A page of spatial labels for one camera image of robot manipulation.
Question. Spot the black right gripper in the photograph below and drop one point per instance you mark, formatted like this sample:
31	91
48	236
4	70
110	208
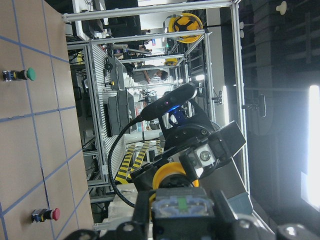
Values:
200	151

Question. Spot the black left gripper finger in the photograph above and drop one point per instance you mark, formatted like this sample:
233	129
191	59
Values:
141	213

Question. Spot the yellow push button switch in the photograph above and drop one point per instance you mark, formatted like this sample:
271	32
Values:
179	208

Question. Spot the yellow hard hat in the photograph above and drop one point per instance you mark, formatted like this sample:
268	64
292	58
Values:
183	23

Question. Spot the red push button switch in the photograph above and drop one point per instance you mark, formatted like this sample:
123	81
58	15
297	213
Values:
41	215

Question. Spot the green push button switch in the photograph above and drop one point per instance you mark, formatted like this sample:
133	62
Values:
15	75

